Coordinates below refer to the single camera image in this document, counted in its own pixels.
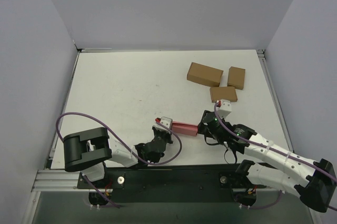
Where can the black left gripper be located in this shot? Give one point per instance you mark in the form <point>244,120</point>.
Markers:
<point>161,133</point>

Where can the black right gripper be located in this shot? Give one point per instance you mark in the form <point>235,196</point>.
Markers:
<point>204,123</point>

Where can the pink cardboard box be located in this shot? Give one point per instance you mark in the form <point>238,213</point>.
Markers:
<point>185,128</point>

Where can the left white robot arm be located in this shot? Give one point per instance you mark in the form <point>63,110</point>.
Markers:
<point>87,151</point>

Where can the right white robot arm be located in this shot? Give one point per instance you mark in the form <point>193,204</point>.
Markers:
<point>313,182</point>

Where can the brown cardboard box front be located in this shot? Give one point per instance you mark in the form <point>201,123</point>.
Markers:
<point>223,93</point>

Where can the large brown cardboard box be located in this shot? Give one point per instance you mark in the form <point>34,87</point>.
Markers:
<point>204,75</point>

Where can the small brown box right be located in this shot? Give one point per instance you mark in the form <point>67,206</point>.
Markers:
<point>236,78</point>

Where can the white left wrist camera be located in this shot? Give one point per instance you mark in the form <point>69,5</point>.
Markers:
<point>163,124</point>

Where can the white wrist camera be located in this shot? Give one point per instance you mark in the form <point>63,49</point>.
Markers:
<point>224,108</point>
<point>163,124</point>

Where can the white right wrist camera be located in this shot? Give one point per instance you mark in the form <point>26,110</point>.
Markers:
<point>224,108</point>

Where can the aluminium frame rail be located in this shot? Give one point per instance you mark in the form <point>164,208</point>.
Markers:
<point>52,181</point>

